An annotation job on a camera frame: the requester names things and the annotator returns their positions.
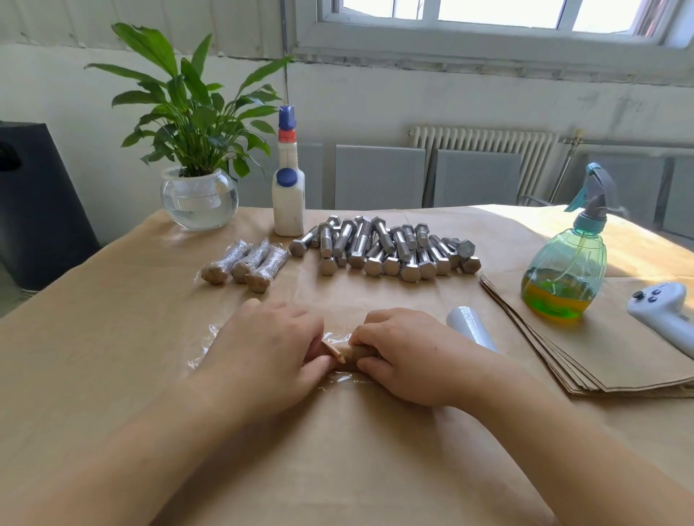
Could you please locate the green leafy plant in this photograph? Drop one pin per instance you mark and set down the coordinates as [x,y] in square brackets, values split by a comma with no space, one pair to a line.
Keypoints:
[190,103]

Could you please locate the person's left forearm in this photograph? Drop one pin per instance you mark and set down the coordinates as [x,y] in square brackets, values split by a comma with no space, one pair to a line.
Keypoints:
[103,466]

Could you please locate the pile of steel bolts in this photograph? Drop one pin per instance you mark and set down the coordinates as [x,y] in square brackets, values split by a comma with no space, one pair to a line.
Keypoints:
[385,247]

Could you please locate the white radiator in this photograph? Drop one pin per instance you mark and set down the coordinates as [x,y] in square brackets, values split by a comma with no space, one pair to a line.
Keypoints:
[483,146]

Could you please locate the person's right forearm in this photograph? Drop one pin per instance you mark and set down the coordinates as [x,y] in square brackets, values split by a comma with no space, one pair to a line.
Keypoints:
[591,461]

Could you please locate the stack of brown paper sheets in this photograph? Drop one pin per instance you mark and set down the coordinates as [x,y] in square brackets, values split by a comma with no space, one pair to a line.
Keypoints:
[629,347]

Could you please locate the person's right hand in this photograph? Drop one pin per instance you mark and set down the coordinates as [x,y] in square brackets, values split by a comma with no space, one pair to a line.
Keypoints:
[428,358]

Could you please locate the white cling film roll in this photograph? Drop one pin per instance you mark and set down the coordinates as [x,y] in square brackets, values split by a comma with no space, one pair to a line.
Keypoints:
[472,325]

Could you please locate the black trash bin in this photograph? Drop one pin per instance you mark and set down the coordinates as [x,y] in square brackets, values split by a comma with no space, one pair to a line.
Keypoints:
[43,206]

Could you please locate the green spray bottle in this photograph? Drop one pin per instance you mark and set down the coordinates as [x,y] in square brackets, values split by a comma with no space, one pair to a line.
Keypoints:
[564,280]

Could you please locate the white vertical blind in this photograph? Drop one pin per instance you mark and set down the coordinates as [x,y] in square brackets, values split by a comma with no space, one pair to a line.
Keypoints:
[130,22]

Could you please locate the person's left hand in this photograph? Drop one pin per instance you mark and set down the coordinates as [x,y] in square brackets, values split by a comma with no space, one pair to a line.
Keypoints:
[260,363]

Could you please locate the large brown paper table cover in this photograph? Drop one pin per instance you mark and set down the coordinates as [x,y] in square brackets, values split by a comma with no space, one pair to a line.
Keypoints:
[76,336]

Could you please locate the round glass vase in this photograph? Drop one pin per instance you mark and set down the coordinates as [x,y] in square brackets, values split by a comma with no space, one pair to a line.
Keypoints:
[200,201]

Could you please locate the white glue bottle blue cap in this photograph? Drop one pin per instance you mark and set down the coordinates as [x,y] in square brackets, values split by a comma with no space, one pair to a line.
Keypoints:
[288,201]

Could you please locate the white handheld controller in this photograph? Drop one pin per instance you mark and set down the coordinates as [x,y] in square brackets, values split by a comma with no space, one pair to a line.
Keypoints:
[664,314]

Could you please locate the white framed window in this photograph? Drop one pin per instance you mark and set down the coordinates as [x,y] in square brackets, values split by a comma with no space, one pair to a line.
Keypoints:
[488,33]

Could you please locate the grey chair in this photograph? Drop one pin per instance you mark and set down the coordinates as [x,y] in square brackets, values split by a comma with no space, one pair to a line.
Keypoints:
[312,176]
[477,179]
[640,184]
[380,179]
[679,201]

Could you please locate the clear film sheet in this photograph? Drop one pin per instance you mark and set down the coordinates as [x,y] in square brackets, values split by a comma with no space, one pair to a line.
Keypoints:
[204,345]

